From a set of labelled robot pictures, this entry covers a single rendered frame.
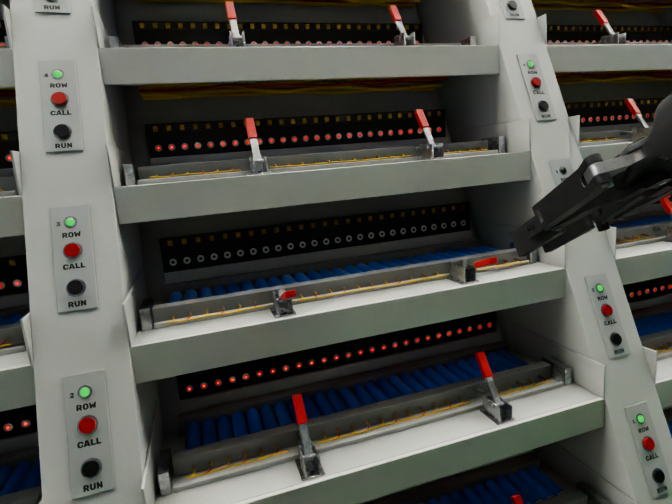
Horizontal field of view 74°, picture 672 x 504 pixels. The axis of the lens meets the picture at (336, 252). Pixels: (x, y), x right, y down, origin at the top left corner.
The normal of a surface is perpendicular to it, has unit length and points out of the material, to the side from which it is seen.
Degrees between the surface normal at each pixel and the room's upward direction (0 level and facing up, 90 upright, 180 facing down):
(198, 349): 113
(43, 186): 90
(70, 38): 90
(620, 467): 90
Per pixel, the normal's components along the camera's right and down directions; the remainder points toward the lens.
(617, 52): 0.30, 0.15
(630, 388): 0.25, -0.23
